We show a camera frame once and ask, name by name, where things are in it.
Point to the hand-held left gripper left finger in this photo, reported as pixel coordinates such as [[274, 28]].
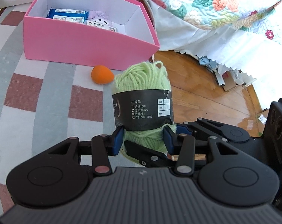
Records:
[[117, 140]]

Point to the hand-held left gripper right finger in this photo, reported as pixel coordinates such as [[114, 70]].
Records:
[[167, 140]]

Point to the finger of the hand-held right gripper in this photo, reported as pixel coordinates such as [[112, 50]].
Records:
[[184, 128], [145, 155]]

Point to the green yarn ball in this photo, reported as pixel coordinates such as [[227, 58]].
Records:
[[141, 86]]

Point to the pink cardboard box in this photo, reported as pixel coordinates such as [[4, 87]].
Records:
[[73, 44]]

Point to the clear box with orange label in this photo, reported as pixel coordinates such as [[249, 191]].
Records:
[[98, 25]]

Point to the purple plush toy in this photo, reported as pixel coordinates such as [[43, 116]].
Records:
[[97, 15]]

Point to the blue wet wipes pack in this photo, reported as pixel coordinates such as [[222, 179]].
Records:
[[68, 15]]

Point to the brown cardboard box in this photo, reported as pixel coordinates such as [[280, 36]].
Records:
[[261, 123]]

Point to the small white and red box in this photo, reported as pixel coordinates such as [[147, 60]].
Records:
[[229, 81]]

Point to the orange egg-shaped sponge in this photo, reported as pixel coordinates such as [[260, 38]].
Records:
[[101, 74]]

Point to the blue grey crumpled paper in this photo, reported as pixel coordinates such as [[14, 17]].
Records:
[[206, 61]]

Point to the checkered grey and red rug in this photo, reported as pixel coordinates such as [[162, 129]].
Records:
[[38, 112]]

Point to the floral quilted bedspread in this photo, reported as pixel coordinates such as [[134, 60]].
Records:
[[213, 4]]

